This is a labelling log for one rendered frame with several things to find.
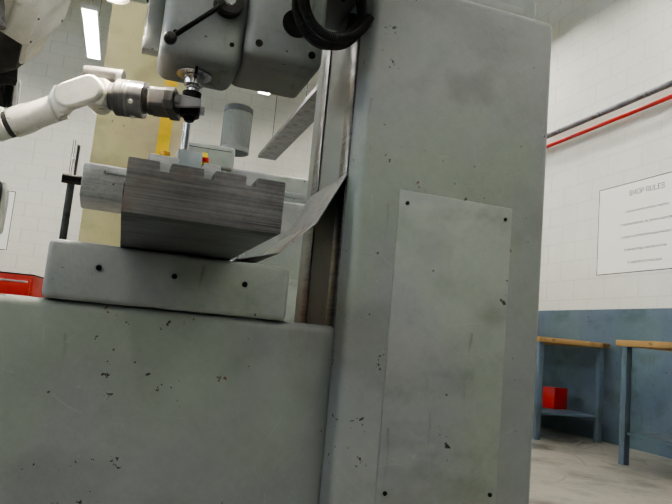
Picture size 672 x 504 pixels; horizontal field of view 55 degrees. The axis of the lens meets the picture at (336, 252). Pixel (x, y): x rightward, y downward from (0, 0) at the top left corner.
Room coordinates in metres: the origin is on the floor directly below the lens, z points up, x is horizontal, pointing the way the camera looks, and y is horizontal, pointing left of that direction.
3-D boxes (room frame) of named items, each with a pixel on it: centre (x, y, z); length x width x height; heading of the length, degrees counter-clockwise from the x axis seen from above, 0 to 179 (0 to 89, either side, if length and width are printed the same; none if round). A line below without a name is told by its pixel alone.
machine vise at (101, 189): (1.35, 0.37, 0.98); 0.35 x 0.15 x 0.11; 110
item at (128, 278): (1.51, 0.39, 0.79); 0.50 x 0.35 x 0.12; 108
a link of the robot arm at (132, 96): (1.50, 0.48, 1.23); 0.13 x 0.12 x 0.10; 3
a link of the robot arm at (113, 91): (1.50, 0.59, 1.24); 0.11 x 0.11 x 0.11; 3
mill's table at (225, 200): (1.51, 0.39, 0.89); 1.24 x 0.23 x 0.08; 18
